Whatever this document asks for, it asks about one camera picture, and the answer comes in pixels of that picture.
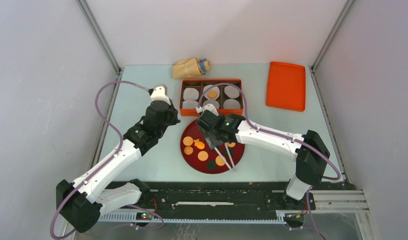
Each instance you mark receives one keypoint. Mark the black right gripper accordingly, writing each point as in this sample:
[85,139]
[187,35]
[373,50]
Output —
[213,139]

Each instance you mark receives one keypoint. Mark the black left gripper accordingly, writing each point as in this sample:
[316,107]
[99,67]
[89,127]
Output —
[174,112]

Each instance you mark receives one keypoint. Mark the orange fish shaped cookie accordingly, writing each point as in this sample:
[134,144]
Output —
[199,144]

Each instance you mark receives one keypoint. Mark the orange cookie box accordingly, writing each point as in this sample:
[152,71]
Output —
[224,94]

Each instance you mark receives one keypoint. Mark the round tan cookie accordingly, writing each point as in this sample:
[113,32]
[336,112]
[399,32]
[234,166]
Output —
[231,144]
[188,141]
[220,161]
[212,94]
[203,156]

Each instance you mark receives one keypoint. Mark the dark red round plate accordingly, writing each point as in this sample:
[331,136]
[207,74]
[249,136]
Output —
[192,160]

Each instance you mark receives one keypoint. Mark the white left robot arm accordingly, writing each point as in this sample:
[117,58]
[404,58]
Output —
[84,200]

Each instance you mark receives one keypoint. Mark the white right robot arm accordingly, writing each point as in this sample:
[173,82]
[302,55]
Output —
[307,151]

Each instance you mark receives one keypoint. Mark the dark chocolate round cookie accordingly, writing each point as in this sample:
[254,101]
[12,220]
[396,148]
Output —
[228,152]
[211,165]

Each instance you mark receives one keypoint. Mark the white paper cupcake liner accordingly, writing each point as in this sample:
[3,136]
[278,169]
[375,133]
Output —
[213,102]
[210,87]
[231,104]
[189,104]
[231,92]
[190,94]

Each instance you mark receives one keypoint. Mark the beige cloth bag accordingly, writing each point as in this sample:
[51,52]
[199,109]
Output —
[190,68]

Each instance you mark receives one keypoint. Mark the orange box lid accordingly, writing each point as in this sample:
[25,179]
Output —
[286,86]

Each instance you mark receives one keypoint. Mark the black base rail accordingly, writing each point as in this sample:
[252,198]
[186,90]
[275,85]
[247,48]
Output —
[222,201]

